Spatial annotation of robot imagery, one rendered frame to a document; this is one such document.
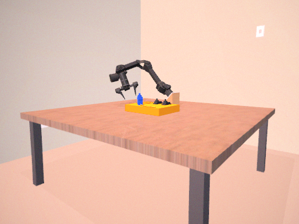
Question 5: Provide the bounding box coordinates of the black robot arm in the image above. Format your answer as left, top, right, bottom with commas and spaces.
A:
109, 60, 173, 97

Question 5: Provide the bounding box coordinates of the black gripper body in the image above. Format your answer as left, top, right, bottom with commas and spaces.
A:
115, 78, 138, 93

